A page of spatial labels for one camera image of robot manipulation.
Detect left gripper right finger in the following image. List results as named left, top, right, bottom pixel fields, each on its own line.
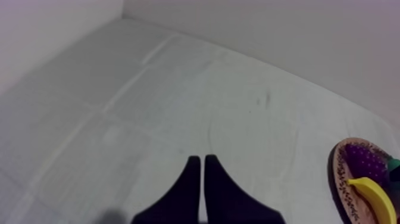
left=204, top=154, right=287, bottom=224

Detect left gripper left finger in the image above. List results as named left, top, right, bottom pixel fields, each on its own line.
left=131, top=155, right=201, bottom=224

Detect round wooden board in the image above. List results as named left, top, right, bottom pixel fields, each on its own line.
left=327, top=137, right=400, bottom=224

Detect green toy pear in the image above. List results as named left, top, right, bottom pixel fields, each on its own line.
left=387, top=157, right=400, bottom=173

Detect purple toy grapes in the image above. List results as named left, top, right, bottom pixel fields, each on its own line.
left=343, top=143, right=391, bottom=188

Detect yellow toy banana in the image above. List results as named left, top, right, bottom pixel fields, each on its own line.
left=346, top=176, right=398, bottom=224

